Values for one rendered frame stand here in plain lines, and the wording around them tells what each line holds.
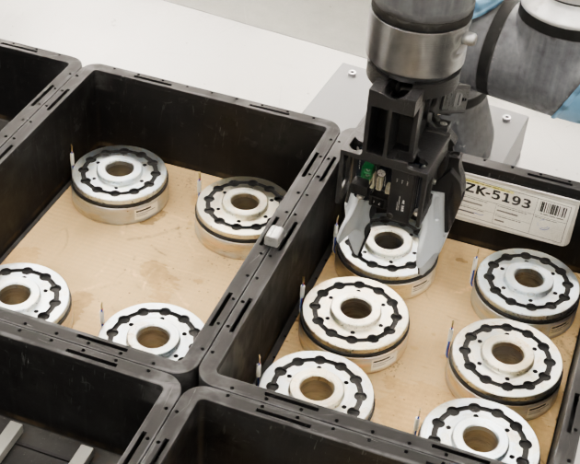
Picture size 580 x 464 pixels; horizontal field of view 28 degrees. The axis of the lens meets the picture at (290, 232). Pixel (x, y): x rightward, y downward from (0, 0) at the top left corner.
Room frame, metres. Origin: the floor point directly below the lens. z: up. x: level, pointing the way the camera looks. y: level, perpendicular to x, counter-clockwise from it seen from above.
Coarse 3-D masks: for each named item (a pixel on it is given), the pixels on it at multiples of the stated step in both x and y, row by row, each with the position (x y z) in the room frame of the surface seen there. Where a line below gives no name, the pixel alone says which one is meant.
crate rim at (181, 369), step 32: (96, 64) 1.10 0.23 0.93; (64, 96) 1.03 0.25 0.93; (192, 96) 1.05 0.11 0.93; (224, 96) 1.05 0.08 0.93; (32, 128) 0.96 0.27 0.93; (320, 128) 1.01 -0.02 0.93; (0, 160) 0.91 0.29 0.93; (320, 160) 0.94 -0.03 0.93; (288, 192) 0.89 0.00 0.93; (256, 256) 0.79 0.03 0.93; (0, 320) 0.69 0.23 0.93; (32, 320) 0.69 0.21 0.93; (224, 320) 0.70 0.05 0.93; (128, 352) 0.66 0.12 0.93; (192, 352) 0.66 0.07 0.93; (192, 384) 0.65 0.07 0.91
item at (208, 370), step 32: (352, 128) 1.01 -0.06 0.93; (480, 160) 0.96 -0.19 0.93; (320, 192) 0.89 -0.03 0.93; (576, 192) 0.93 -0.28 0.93; (288, 224) 0.84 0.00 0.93; (256, 288) 0.75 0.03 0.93; (224, 352) 0.67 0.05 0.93; (224, 384) 0.63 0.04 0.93; (576, 384) 0.66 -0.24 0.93; (320, 416) 0.60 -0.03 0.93; (352, 416) 0.61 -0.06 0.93; (576, 416) 0.62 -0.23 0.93; (416, 448) 0.58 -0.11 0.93; (448, 448) 0.58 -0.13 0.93; (576, 448) 0.59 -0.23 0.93
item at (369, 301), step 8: (336, 296) 0.81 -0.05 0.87; (344, 296) 0.81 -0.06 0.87; (352, 296) 0.82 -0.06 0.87; (360, 296) 0.82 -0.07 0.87; (368, 296) 0.82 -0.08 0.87; (336, 304) 0.80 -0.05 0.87; (344, 304) 0.81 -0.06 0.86; (368, 304) 0.81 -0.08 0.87; (376, 304) 0.81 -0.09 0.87; (336, 312) 0.79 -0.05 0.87; (376, 312) 0.80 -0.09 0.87; (336, 320) 0.78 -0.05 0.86; (344, 320) 0.78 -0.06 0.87; (352, 320) 0.78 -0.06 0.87; (360, 320) 0.78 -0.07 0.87; (368, 320) 0.78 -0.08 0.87; (376, 320) 0.79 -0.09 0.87; (352, 328) 0.78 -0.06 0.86; (360, 328) 0.78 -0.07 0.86
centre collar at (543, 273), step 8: (512, 264) 0.88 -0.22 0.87; (520, 264) 0.88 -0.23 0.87; (528, 264) 0.88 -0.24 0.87; (536, 264) 0.88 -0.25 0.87; (512, 272) 0.87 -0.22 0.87; (520, 272) 0.88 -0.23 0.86; (528, 272) 0.88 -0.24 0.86; (536, 272) 0.87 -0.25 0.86; (544, 272) 0.87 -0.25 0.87; (504, 280) 0.86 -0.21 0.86; (512, 280) 0.86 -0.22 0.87; (544, 280) 0.86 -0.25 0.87; (552, 280) 0.86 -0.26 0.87; (512, 288) 0.85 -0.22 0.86; (520, 288) 0.84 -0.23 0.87; (528, 288) 0.85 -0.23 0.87; (536, 288) 0.85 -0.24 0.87; (544, 288) 0.85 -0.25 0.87; (552, 288) 0.85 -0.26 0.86; (528, 296) 0.84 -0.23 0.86; (536, 296) 0.84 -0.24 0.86
